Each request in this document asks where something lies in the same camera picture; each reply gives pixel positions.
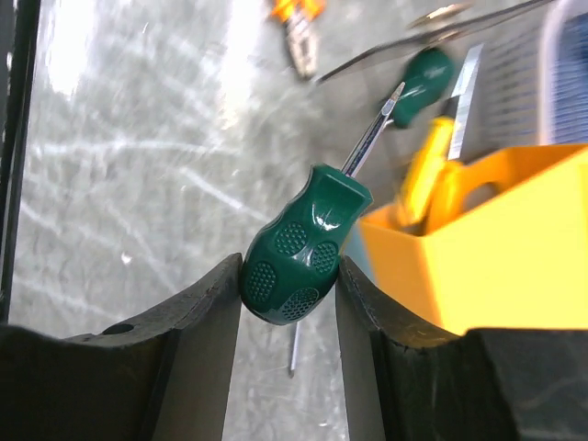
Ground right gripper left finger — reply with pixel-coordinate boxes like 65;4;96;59
1;254;242;440

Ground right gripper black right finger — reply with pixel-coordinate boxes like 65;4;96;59
335;258;587;440

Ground green orange stubby screwdriver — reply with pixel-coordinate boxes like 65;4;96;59
288;322;300;379

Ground yellow screwdriver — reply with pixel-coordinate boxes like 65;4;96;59
396;116;455;227

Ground dark green screwdriver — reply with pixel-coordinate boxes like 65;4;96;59
390;47;456;130

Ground clear plastic drawer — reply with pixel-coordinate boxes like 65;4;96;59
318;1;553;155

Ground yellow drawer cabinet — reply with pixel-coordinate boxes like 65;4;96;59
358;144;587;334

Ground blue checkered shirt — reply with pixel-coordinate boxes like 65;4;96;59
553;13;587;144

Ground orange black combination pliers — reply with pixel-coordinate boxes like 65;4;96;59
271;0;326;80

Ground black base beam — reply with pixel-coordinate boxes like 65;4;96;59
1;0;40;323

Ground white plastic basket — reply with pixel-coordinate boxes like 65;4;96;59
537;1;587;144

